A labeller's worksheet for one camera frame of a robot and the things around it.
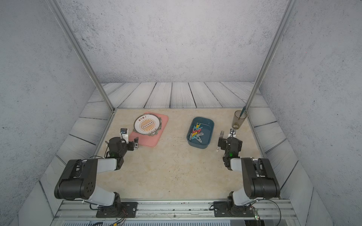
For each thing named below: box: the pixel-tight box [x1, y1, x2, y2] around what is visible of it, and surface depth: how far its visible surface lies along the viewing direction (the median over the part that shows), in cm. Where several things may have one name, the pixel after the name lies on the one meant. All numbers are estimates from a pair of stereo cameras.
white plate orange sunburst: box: [133, 113, 161, 136], surface depth 110 cm
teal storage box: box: [186, 116, 215, 149], surface depth 104 cm
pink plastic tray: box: [128, 112, 169, 148], surface depth 109 cm
